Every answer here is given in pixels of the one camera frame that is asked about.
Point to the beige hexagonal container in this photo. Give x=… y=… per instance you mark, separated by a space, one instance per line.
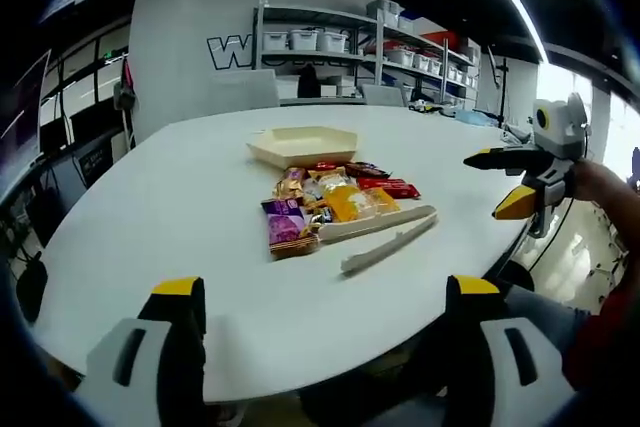
x=305 y=144

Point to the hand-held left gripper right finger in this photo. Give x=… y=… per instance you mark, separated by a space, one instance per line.
x=500 y=372

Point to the blue cloth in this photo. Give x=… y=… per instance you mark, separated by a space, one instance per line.
x=477 y=117

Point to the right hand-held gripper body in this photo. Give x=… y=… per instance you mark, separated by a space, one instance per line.
x=555 y=134

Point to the person's jeans leg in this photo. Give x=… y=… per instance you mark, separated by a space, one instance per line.
x=542 y=314

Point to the pile of food snack packets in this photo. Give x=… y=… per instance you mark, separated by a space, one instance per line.
x=345 y=199

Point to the person's red clothing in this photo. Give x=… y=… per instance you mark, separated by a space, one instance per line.
x=607 y=347

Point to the grey chair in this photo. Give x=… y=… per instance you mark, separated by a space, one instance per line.
x=382 y=94

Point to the beige food tongs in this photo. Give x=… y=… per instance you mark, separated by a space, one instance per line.
x=385 y=242

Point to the black round object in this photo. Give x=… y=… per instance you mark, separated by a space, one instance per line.
x=32 y=287

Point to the row of white storage bins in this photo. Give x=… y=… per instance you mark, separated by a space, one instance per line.
x=305 y=39

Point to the black tripod stand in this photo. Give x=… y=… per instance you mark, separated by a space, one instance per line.
x=502 y=87

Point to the metal shelf unit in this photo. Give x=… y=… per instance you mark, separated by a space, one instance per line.
x=370 y=47

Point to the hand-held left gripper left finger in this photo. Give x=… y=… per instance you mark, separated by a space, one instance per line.
x=150 y=372

